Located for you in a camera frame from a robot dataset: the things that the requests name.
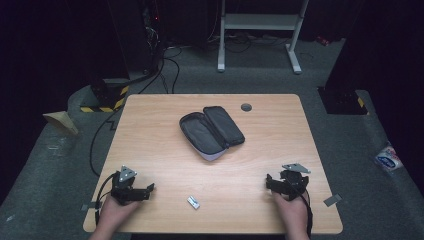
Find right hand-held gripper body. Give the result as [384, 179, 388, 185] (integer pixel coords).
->
[279, 162, 312, 202]

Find bundle of floor cables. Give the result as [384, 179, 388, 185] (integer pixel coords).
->
[166, 31, 294, 54]

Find white metal stand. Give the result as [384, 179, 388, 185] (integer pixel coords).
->
[217, 0, 310, 75]

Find person's left hand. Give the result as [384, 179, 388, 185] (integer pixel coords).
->
[98, 194, 144, 232]

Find grey tape strip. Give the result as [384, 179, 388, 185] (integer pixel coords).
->
[80, 201, 103, 212]
[322, 193, 343, 208]

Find black pencil case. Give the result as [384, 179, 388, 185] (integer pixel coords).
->
[178, 105, 246, 162]

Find black yellow striped stand base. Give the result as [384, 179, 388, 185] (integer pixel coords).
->
[79, 78, 130, 114]
[317, 86, 370, 116]

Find beige cardboard piece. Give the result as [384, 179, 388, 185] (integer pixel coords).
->
[42, 110, 80, 136]

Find white blue wipes packet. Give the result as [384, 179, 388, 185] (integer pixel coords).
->
[373, 143, 404, 173]

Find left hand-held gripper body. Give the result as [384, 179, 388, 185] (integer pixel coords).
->
[110, 165, 150, 205]

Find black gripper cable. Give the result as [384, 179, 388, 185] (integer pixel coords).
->
[289, 184, 314, 238]
[94, 172, 118, 228]

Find person's right hand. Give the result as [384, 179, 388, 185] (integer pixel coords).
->
[272, 190, 310, 234]

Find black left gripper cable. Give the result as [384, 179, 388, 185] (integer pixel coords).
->
[94, 172, 118, 228]

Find black computer tower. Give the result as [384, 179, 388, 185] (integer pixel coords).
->
[107, 0, 165, 75]

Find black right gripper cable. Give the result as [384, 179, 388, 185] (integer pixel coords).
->
[289, 184, 314, 238]

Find black floor cable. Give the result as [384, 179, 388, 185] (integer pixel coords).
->
[89, 46, 181, 178]

